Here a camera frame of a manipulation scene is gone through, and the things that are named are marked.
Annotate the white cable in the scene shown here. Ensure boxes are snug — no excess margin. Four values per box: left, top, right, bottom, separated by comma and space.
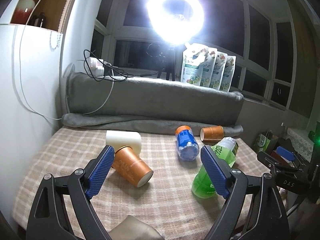
11, 22, 116, 120

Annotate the orange paper cup far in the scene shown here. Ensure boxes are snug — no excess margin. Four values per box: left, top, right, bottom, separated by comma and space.
200, 126, 224, 142

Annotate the red white vase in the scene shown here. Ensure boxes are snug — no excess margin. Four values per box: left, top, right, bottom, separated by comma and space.
10, 0, 39, 24

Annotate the green tea bottle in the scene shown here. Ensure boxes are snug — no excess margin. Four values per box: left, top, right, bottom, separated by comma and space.
191, 137, 239, 199

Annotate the white plastic cup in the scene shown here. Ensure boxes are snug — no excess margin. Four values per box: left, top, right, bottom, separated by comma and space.
106, 130, 142, 155

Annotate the green paper bag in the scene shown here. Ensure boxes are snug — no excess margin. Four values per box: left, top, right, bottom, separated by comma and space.
253, 130, 278, 154

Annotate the orange paper cup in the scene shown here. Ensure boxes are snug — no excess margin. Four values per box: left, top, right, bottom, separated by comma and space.
200, 126, 224, 142
112, 146, 153, 187

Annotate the white power strip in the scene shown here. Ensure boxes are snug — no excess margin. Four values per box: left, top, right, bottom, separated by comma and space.
86, 57, 105, 77

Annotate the black power cable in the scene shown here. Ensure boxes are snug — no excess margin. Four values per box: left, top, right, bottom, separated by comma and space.
83, 49, 136, 82

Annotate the snack pouch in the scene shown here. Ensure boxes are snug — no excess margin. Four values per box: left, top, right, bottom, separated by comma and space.
180, 43, 209, 86
220, 56, 236, 92
209, 51, 228, 90

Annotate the black light tripod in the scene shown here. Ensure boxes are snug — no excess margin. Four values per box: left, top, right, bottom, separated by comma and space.
156, 45, 176, 81

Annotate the ring light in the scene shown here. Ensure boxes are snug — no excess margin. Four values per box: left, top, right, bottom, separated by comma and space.
145, 0, 204, 46

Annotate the blue Arctic Ocean can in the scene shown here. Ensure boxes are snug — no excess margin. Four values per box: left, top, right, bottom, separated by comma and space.
175, 125, 199, 161

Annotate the grey rolled blanket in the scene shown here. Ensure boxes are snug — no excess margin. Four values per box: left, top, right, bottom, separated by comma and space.
62, 73, 244, 137

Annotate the orange paper cup near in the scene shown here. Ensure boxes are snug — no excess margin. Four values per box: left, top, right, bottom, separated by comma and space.
112, 146, 153, 187

